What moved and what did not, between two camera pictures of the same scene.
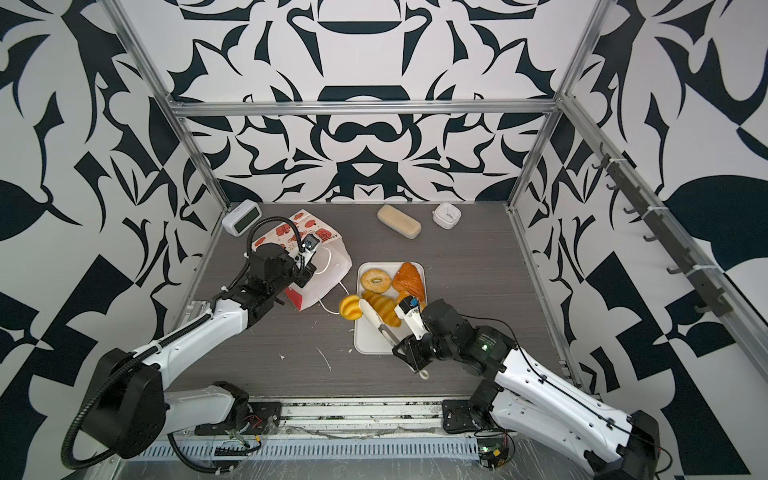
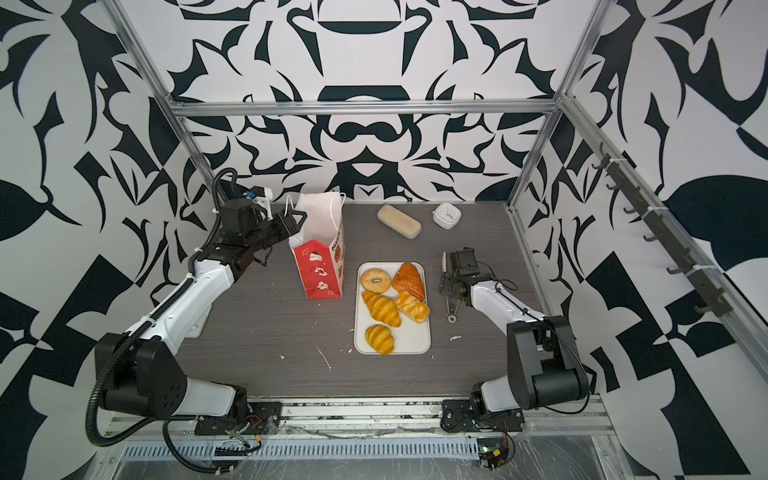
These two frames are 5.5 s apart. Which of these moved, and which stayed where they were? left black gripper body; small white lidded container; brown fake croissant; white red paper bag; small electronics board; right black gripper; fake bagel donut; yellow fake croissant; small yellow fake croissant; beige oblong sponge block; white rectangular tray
Moved: white red paper bag; right black gripper; small yellow fake croissant; left black gripper body
Stayed: yellow fake croissant; brown fake croissant; small white lidded container; beige oblong sponge block; fake bagel donut; white rectangular tray; small electronics board
